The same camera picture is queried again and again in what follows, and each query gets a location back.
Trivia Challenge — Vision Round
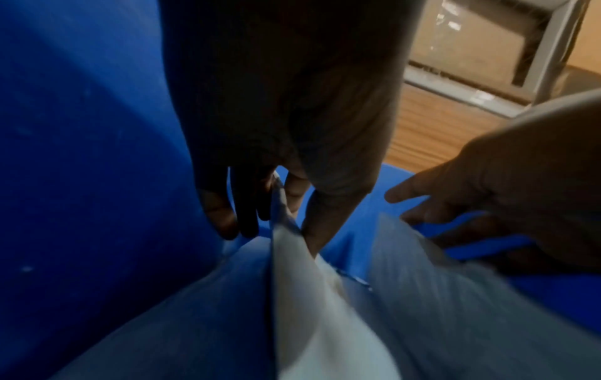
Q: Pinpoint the person's right hand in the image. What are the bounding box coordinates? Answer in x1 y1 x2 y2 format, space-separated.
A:
384 88 601 275

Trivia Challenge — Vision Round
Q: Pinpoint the person's left hand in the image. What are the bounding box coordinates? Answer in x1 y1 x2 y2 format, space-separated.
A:
159 0 419 257

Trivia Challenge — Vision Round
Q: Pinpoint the solid blue plastic crate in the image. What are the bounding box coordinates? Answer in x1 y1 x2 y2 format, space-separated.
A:
0 0 601 380

